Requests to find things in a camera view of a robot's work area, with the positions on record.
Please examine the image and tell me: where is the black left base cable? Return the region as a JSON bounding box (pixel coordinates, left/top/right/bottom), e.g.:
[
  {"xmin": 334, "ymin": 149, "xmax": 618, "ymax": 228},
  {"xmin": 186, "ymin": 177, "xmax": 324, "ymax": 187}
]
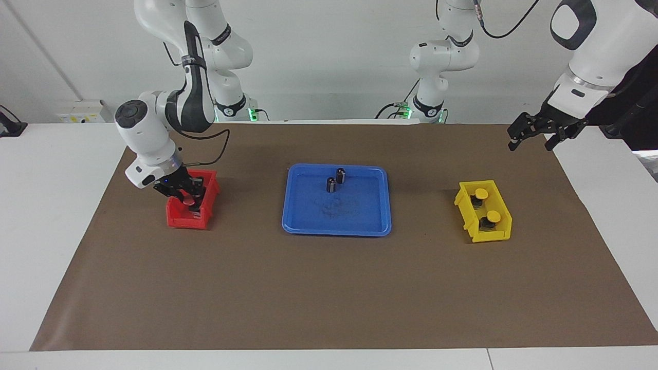
[{"xmin": 375, "ymin": 77, "xmax": 421, "ymax": 120}]

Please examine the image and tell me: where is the black clamp mount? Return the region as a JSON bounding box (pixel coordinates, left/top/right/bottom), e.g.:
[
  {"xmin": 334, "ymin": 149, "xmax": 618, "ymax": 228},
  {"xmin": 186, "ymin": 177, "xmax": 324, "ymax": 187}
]
[{"xmin": 0, "ymin": 105, "xmax": 27, "ymax": 137}]

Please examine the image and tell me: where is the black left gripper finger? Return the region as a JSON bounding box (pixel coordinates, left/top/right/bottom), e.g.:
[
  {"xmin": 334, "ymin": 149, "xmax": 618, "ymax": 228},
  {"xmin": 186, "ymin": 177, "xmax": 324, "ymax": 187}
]
[
  {"xmin": 545, "ymin": 127, "xmax": 572, "ymax": 152},
  {"xmin": 508, "ymin": 113, "xmax": 538, "ymax": 152}
]

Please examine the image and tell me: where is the brown paper table mat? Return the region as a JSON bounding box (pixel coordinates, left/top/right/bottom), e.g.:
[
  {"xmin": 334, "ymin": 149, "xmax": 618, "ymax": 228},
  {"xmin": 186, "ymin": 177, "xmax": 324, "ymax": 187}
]
[{"xmin": 30, "ymin": 122, "xmax": 658, "ymax": 352}]

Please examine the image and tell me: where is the red plastic storage bin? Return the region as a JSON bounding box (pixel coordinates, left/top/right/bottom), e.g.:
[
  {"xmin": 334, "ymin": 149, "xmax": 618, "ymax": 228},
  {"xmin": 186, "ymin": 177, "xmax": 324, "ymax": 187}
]
[{"xmin": 166, "ymin": 170, "xmax": 221, "ymax": 230}]

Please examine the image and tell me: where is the yellow plastic storage bin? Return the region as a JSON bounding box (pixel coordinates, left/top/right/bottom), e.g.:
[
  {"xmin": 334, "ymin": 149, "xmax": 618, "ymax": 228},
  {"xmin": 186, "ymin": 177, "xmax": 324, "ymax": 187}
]
[{"xmin": 454, "ymin": 180, "xmax": 513, "ymax": 243}]

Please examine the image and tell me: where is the blue plastic tray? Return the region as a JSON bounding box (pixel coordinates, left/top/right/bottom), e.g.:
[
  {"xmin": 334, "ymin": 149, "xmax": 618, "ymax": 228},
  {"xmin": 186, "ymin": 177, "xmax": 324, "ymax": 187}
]
[{"xmin": 281, "ymin": 163, "xmax": 392, "ymax": 237}]

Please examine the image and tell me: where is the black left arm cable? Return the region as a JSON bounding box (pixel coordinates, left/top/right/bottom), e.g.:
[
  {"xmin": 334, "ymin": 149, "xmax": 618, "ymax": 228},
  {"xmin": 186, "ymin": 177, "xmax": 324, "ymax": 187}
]
[{"xmin": 472, "ymin": 0, "xmax": 541, "ymax": 40}]

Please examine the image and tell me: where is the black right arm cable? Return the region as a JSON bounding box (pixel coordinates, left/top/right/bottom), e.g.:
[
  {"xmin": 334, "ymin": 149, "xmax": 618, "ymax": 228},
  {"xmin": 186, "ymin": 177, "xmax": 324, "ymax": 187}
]
[{"xmin": 163, "ymin": 21, "xmax": 230, "ymax": 166}]

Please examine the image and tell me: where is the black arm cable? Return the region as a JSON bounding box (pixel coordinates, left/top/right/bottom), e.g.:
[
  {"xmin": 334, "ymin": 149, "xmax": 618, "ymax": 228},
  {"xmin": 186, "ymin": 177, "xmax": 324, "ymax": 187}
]
[
  {"xmin": 163, "ymin": 21, "xmax": 230, "ymax": 166},
  {"xmin": 472, "ymin": 0, "xmax": 541, "ymax": 40}
]

